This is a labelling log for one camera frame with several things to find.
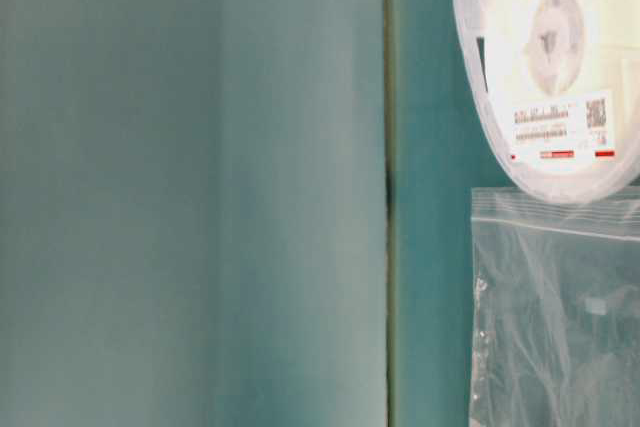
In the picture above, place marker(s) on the teal table mat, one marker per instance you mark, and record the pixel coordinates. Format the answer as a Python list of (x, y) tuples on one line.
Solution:
[(438, 154)]

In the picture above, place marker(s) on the white component reel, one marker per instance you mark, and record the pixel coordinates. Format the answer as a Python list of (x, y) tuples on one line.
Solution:
[(556, 89)]

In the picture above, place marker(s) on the clear zip bag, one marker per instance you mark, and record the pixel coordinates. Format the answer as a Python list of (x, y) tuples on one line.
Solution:
[(555, 310)]

